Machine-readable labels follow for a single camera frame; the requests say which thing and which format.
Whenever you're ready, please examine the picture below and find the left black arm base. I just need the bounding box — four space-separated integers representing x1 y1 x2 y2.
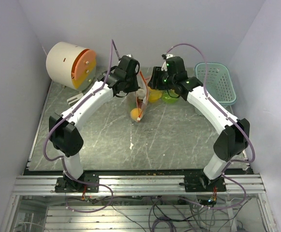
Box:
55 174 99 193

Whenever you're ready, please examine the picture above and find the clear zip bag red seal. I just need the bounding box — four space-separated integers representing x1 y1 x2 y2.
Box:
125 71 149 122

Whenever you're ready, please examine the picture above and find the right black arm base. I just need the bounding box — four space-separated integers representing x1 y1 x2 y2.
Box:
179 174 226 193

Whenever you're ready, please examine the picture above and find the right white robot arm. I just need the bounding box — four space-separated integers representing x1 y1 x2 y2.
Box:
148 56 250 191

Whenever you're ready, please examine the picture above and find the fake orange fruit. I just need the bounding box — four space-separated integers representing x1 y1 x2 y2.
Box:
130 108 144 121

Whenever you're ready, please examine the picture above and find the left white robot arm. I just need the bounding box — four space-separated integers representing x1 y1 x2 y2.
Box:
48 56 140 192

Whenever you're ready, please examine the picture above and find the fake green round fruit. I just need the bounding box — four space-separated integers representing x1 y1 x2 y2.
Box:
162 91 180 103

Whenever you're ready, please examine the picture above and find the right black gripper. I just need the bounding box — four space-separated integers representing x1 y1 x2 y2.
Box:
148 67 176 90

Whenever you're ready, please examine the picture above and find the aluminium frame rail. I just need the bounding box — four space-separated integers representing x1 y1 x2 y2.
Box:
12 174 266 196

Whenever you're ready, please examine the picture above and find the small white slotted block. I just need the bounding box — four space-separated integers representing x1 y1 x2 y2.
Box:
67 93 84 106

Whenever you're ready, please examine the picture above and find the white cylinder drawer unit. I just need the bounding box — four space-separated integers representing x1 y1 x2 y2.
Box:
46 42 97 91

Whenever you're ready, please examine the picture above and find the fake orange mango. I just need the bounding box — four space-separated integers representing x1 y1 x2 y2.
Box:
148 89 163 103

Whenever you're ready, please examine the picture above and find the teal plastic basket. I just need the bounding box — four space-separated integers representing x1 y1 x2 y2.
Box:
206 62 237 107

